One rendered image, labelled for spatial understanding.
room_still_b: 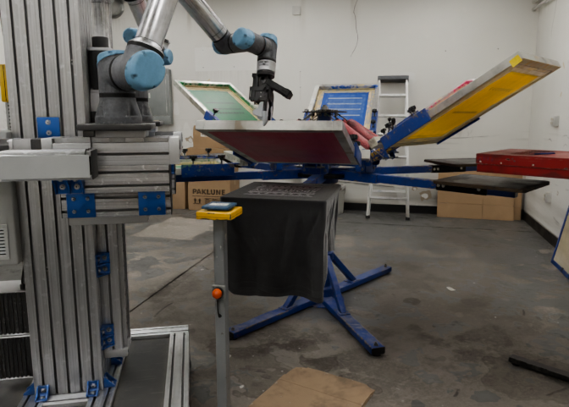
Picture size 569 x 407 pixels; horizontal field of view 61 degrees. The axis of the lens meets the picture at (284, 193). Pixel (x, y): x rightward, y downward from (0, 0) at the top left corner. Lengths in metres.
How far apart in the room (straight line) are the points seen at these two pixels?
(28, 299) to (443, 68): 5.52
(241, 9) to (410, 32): 2.23
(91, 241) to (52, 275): 0.19
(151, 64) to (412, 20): 5.29
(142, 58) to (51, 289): 0.94
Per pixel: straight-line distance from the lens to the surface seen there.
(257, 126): 1.89
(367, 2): 6.68
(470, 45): 6.61
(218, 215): 1.70
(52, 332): 2.11
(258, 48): 1.93
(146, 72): 1.57
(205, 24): 1.95
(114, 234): 1.99
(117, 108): 1.68
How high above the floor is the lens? 1.29
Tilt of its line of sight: 9 degrees down
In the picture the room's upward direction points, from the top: straight up
